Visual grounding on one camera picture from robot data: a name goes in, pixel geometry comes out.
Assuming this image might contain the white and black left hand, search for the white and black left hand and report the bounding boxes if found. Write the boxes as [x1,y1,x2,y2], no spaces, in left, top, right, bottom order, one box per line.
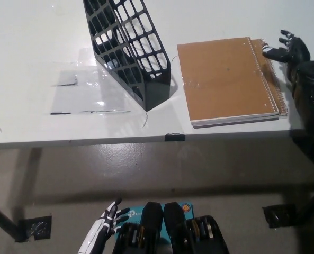
[77,197,130,254]

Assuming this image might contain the black right hand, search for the black right hand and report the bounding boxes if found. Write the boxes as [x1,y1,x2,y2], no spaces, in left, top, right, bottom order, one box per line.
[262,29,311,65]

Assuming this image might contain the brown spiral notebook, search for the brown spiral notebook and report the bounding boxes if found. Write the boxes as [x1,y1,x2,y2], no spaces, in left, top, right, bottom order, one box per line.
[176,37,280,130]
[192,38,289,130]

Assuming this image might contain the black mesh book holder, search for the black mesh book holder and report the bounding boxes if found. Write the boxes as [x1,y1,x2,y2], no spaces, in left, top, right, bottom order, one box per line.
[83,0,172,112]

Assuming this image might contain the teal cardboard box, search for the teal cardboard box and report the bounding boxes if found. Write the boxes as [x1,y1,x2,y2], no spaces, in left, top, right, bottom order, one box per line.
[114,202,194,238]

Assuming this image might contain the black taped foot plate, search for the black taped foot plate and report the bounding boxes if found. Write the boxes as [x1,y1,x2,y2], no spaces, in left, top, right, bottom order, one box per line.
[262,204,298,229]
[15,216,53,243]

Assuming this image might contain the black robot legs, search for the black robot legs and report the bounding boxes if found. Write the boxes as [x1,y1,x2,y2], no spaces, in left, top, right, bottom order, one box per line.
[111,202,229,254]

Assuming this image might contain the black table leg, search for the black table leg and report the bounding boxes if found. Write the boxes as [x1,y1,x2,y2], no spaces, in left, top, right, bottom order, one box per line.
[0,199,17,239]
[298,182,314,229]

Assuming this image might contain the black tape strip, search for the black tape strip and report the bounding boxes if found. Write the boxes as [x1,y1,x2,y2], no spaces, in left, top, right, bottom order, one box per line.
[164,133,186,142]

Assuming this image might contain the clear plastic sheet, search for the clear plastic sheet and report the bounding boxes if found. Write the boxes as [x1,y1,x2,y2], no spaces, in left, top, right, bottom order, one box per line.
[43,49,133,116]

